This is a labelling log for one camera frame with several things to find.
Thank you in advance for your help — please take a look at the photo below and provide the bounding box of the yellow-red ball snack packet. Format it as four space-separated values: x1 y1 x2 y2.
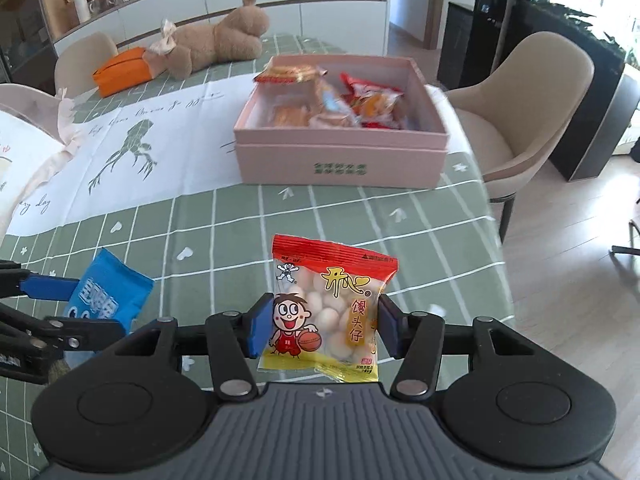
256 233 399 384

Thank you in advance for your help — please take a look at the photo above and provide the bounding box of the white printed table runner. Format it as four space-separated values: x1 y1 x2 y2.
5 74 273 237

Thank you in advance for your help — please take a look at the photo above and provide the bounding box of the green checked tablecloth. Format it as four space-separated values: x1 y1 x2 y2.
0 32 516 461

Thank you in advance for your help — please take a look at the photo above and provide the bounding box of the black water dispenser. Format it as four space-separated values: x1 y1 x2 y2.
437 0 521 88

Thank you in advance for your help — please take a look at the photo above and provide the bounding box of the dark glass cabinet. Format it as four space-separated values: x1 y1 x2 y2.
0 0 56 86

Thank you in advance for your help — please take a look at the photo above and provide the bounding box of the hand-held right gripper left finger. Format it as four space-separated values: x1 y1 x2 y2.
120 294 274 401

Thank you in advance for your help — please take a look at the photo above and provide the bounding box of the yellow cracker packet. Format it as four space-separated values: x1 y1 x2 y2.
253 57 328 85

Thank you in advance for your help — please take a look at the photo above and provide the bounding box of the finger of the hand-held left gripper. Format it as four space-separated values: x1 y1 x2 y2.
0 305 126 356
0 259 81 301

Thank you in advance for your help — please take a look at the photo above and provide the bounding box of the orange tissue pouch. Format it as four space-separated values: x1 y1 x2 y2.
91 46 157 97

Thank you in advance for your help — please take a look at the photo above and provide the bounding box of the black fish tank cabinet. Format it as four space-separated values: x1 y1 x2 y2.
515 0 640 183

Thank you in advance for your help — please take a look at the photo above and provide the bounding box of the long bread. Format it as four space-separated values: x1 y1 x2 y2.
315 77 351 116

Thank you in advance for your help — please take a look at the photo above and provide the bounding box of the pink cardboard box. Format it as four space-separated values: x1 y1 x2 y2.
234 54 449 190

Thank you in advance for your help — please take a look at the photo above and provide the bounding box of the red chicken leg packet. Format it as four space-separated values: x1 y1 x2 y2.
340 72 403 128

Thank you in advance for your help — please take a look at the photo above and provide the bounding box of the blue snack packet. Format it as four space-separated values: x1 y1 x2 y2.
65 248 155 336

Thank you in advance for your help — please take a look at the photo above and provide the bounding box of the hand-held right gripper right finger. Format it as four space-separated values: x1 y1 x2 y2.
377 294 531 398

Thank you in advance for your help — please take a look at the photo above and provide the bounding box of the beige chair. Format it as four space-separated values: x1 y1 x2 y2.
445 31 596 241
54 31 118 96

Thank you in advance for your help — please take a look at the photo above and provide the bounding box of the brown teddy bear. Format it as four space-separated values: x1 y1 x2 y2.
150 0 271 81

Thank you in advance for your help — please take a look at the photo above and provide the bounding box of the white gift bag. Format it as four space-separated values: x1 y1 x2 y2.
0 83 81 238

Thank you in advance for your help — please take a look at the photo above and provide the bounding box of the bread bun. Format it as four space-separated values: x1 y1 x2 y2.
272 105 308 128

